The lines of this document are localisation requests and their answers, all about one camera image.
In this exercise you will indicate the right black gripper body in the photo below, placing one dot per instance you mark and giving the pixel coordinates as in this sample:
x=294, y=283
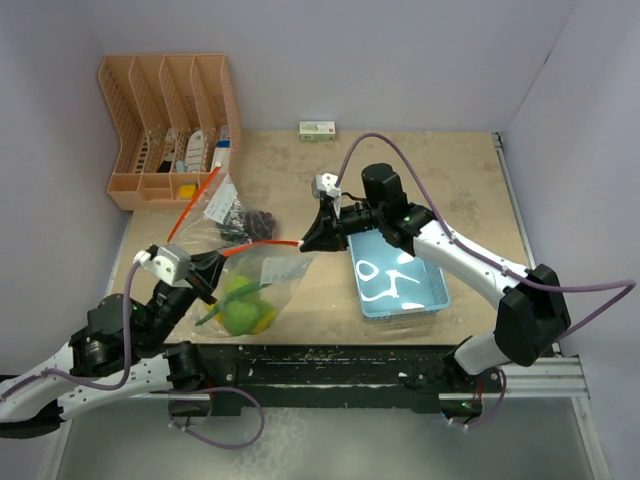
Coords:
x=362, y=216

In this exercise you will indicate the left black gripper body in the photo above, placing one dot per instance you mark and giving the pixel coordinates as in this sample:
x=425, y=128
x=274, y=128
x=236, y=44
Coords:
x=168, y=309

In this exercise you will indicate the clear orange-zip bag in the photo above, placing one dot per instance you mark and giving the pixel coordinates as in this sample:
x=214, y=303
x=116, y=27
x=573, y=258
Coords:
x=217, y=215

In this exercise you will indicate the green chili pepper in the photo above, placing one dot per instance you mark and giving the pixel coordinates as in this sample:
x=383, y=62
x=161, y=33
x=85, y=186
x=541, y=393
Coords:
x=237, y=294

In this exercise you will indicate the red grape bunch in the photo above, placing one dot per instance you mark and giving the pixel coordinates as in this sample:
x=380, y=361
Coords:
x=241, y=227

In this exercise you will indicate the green bumpy fruit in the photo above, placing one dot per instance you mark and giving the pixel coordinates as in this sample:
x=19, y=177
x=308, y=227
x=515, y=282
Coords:
x=240, y=317

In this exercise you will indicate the yellow banana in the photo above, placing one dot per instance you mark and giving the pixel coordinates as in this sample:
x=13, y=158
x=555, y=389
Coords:
x=267, y=316

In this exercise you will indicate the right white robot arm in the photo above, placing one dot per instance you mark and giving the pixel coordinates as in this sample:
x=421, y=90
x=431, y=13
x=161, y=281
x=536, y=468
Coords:
x=531, y=311

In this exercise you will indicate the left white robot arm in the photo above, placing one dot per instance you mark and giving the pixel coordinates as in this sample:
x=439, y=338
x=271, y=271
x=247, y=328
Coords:
x=122, y=350

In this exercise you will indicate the light blue plastic basket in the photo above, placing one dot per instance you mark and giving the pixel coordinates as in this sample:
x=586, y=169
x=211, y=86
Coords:
x=393, y=283

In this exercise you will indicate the yellow block in organizer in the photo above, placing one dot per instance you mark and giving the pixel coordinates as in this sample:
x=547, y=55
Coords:
x=187, y=191

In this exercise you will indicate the small white green box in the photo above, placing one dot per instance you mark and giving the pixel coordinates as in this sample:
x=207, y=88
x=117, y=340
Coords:
x=317, y=131

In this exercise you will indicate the white tube in organizer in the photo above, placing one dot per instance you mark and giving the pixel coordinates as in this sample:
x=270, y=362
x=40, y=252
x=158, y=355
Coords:
x=195, y=152

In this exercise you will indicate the blue white box in organizer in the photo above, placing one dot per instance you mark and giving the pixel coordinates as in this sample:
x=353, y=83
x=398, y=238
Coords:
x=222, y=148

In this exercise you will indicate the orange desk file organizer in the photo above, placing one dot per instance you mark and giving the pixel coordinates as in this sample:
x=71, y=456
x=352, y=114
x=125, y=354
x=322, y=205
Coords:
x=156, y=102

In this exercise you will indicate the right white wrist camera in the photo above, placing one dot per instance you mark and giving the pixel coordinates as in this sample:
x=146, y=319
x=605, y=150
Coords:
x=326, y=185

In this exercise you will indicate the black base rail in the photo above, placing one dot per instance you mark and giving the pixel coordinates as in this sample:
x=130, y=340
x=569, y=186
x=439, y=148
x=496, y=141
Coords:
x=421, y=379

